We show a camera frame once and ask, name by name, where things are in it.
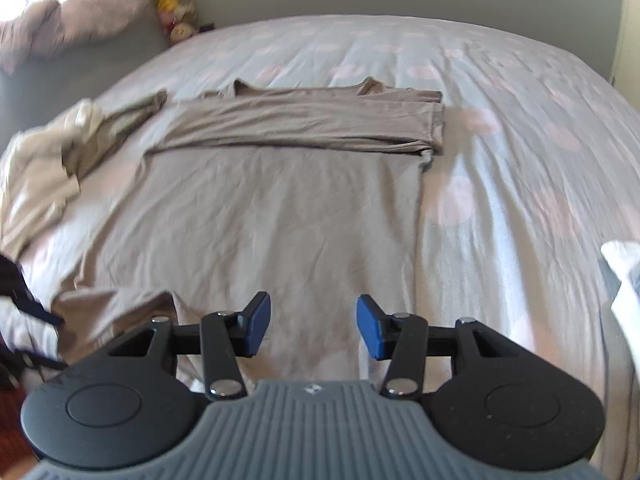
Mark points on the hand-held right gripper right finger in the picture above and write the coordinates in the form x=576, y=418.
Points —
x=369, y=330

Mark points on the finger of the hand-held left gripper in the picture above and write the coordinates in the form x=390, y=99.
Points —
x=45, y=313
x=42, y=360

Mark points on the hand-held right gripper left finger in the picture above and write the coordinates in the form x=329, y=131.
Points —
x=257, y=325

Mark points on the taupe long-sleeve shirt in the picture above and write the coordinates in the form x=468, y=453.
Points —
x=250, y=210

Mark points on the white muslin garment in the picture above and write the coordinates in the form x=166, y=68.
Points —
x=35, y=185

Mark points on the bed with pink-dotted sheet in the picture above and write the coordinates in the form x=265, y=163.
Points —
x=500, y=110

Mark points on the white fleece cloth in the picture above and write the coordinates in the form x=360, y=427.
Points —
x=622, y=280

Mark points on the clear tube of plush toys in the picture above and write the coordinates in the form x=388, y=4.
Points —
x=172, y=0

